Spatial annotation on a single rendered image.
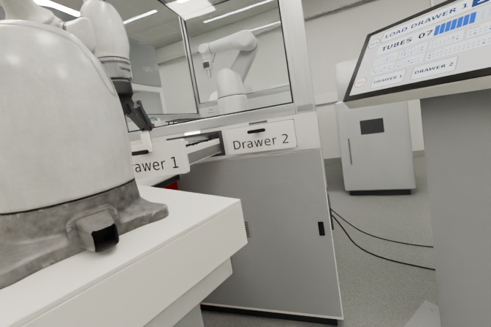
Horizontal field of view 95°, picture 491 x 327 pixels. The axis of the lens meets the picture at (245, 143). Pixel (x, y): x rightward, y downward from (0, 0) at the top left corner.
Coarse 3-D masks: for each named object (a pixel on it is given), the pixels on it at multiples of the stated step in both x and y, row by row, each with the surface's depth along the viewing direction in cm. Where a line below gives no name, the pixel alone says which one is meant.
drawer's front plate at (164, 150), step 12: (156, 144) 73; (168, 144) 71; (180, 144) 70; (132, 156) 76; (144, 156) 75; (156, 156) 73; (168, 156) 72; (180, 156) 71; (156, 168) 74; (168, 168) 73; (180, 168) 71
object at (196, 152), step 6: (198, 144) 84; (204, 144) 87; (210, 144) 92; (216, 144) 97; (186, 150) 75; (192, 150) 78; (198, 150) 82; (204, 150) 86; (210, 150) 91; (216, 150) 96; (192, 156) 77; (198, 156) 81; (204, 156) 85; (192, 162) 77
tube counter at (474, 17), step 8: (488, 8) 54; (464, 16) 58; (472, 16) 56; (480, 16) 55; (488, 16) 53; (440, 24) 62; (448, 24) 60; (456, 24) 59; (464, 24) 57; (424, 32) 65; (432, 32) 63; (440, 32) 61; (416, 40) 66
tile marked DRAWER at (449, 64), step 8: (456, 56) 54; (424, 64) 60; (432, 64) 58; (440, 64) 57; (448, 64) 55; (456, 64) 53; (416, 72) 60; (424, 72) 59; (432, 72) 57; (440, 72) 55
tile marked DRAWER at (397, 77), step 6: (390, 72) 67; (396, 72) 66; (402, 72) 64; (378, 78) 70; (384, 78) 68; (390, 78) 66; (396, 78) 65; (402, 78) 63; (372, 84) 70; (378, 84) 68; (384, 84) 67; (390, 84) 65
